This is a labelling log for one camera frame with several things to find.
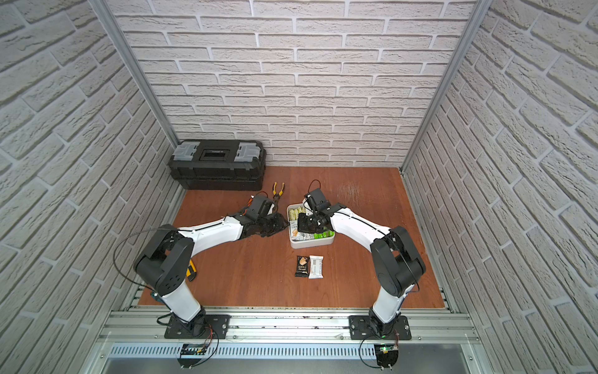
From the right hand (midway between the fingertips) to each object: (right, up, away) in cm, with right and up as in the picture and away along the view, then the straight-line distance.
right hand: (301, 226), depth 89 cm
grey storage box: (-1, -5, +2) cm, 6 cm away
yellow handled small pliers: (-12, +12, +17) cm, 24 cm away
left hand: (-4, +1, +2) cm, 5 cm away
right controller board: (+27, -37, -19) cm, 49 cm away
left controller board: (-35, -37, -17) cm, 53 cm away
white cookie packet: (+6, -15, -4) cm, 16 cm away
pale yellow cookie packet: (-3, +4, +8) cm, 9 cm away
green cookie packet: (+10, -3, 0) cm, 10 cm away
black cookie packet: (0, -16, -4) cm, 16 cm away
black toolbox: (-36, +25, +8) cm, 44 cm away
